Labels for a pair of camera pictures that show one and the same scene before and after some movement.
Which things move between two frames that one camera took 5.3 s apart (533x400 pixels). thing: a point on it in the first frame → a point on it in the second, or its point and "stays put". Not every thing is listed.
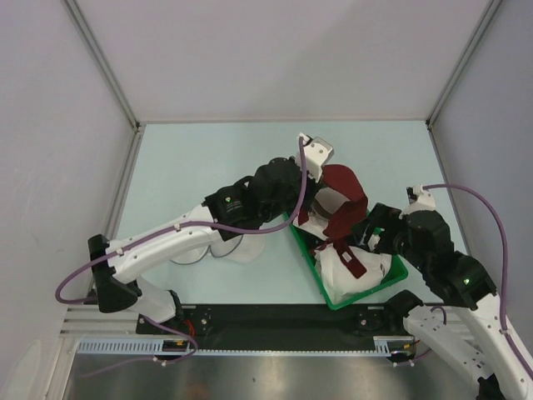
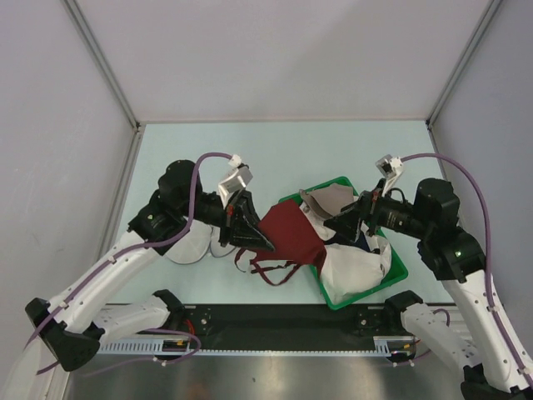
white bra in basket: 338,278 stays put
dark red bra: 346,214 → 294,238
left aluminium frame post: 81,22 stays put
